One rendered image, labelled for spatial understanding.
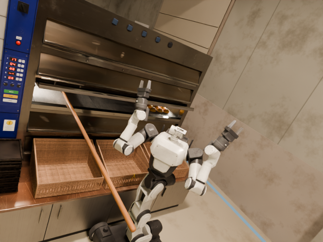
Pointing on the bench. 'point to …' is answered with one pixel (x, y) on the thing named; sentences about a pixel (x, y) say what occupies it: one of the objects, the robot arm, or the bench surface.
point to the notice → (9, 125)
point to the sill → (95, 111)
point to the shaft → (103, 169)
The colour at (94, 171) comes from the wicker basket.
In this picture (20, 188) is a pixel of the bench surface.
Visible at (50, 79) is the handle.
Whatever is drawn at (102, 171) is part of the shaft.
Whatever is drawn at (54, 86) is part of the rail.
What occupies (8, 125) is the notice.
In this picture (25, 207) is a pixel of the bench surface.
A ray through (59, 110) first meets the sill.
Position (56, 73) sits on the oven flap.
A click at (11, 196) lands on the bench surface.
